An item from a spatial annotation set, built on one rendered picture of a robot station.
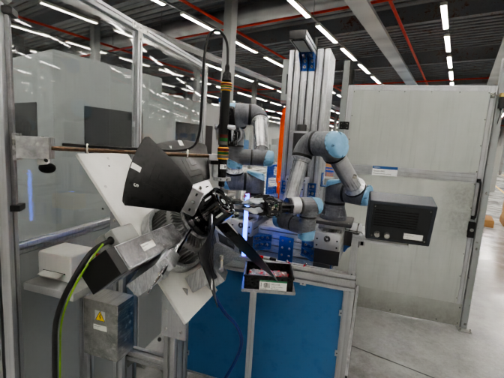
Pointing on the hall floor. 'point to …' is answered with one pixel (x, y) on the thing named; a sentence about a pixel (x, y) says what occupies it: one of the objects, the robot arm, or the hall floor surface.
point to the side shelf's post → (83, 346)
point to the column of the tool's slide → (8, 246)
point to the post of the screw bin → (250, 334)
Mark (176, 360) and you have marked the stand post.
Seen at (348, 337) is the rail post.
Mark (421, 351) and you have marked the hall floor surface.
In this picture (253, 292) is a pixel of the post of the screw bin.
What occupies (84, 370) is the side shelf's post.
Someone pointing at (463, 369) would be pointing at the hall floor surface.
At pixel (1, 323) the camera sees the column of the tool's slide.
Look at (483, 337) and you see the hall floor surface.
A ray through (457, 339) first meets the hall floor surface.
